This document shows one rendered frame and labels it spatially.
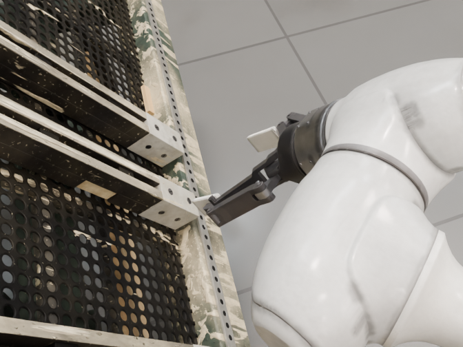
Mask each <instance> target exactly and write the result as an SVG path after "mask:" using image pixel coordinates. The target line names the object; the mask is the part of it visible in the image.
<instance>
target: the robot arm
mask: <svg viewBox="0 0 463 347"><path fill-rule="evenodd" d="M286 118H287V119H288V120H287V121H286V122H284V121H282V122H279V124H278V125H277V127H274V126H273V127H270V128H268V129H265V130H262V131H261V132H257V133H255V134H252V135H249V136H248V137H247V140H248V141H249V142H250V143H251V144H252V146H253V147H254V148H255V149H256V151H257V152H262V151H265V150H268V149H272V148H274V147H277V148H276V149H275V150H274V151H273V152H271V153H270V154H269V155H268V156H267V158H266V159H265V160H263V161H262V162H261V163H259V164H258V165H256V166H255V167H254V168H253V169H252V173H251V174H250V175H249V176H247V177H246V178H245V179H243V180H242V181H240V182H239V183H238V184H237V185H235V186H233V187H232V188H231V189H229V190H228V191H226V192H225V193H224V194H222V195H220V194H219V193H215V194H212V195H208V196H203V197H199V198H194V199H193V200H192V203H193V204H194V205H195V206H196V207H197V208H198V209H199V210H200V212H201V213H202V214H203V215H204V216H209V217H210V218H211V219H212V221H213V222H214V223H215V224H216V225H217V226H218V227H221V226H223V225H224V224H227V223H228V222H231V221H232V220H234V219H236V218H238V217H240V216H241V215H243V214H245V213H247V212H249V211H251V210H252V209H255V208H256V207H259V206H260V205H263V204H267V203H270V202H272V201H274V199H275V198H276V196H275V195H274V194H273V192H272V191H273V190H274V188H276V187H277V186H278V185H281V184H282V183H284V182H288V181H292V182H296V183H298V184H299V185H298V186H297V187H296V189H295V190H294V192H293V193H292V195H291V196H290V198H289V199H288V201H287V203H286V205H285V206H284V208H283V209H282V211H281V213H280V215H279V216H278V219H277V220H276V222H275V224H274V226H273V228H272V230H271V232H270V233H269V236H268V238H267V240H266V242H265V245H264V247H263V249H262V251H261V254H260V257H259V259H258V263H257V265H256V270H255V273H254V277H253V282H252V290H251V319H252V323H253V325H254V328H255V329H256V332H257V333H258V334H259V336H260V337H261V339H262V340H263V341H264V342H265V343H266V344H267V345H268V346H269V347H365V346H366V344H380V345H381V346H384V347H394V346H397V345H398V344H403V343H407V342H411V341H421V342H426V343H430V344H435V345H437V346H441V347H463V267H462V266H461V265H460V263H459V262H458V261H457V260H456V259H455V258H454V256H453V254H452V252H451V250H450V248H449V246H448V243H447V241H446V236H445V233H444V232H442V231H441V230H439V229H437V228H435V227H434V226H433V225H432V224H431V223H430V222H429V221H428V219H427V218H426V216H425V214H424V212H425V210H426V208H427V207H428V205H429V204H430V203H431V201H432V199H434V197H436V195H437V194H438V193H439V192H440V191H441V190H442V189H443V188H444V187H445V186H446V185H448V184H449V183H450V181H452V180H453V179H454V177H455V175H456V173H457V172H460V171H463V58H447V59H436V60H431V61H425V62H420V63H414V64H412V65H408V66H405V67H401V68H398V69H396V70H392V71H390V72H387V73H385V74H383V75H380V76H378V77H375V78H373V79H371V80H370V81H367V82H366V83H363V84H362V85H360V86H358V87H357V88H355V89H354V90H352V91H351V92H350V93H349V94H348V95H347V96H346V97H344V98H340V99H338V100H336V101H333V102H332V103H330V104H327V105H324V106H322V107H319V108H317V109H313V110H311V111H308V114H307V115H304V114H299V113H295V112H290V113H289V114H288V115H287V117H286ZM263 169H264V170H265V173H266V174H267V177H268V178H269V179H266V177H264V176H263V174H262V173H261V172H260V171H261V170H263Z"/></svg>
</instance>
